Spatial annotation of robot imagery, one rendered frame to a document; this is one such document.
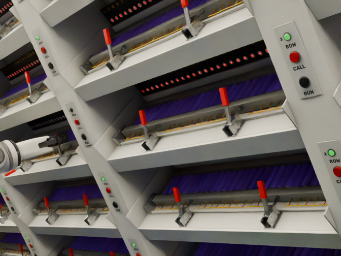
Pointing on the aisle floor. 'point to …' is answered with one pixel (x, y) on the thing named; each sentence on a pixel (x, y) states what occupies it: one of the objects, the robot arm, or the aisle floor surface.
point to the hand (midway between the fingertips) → (60, 138)
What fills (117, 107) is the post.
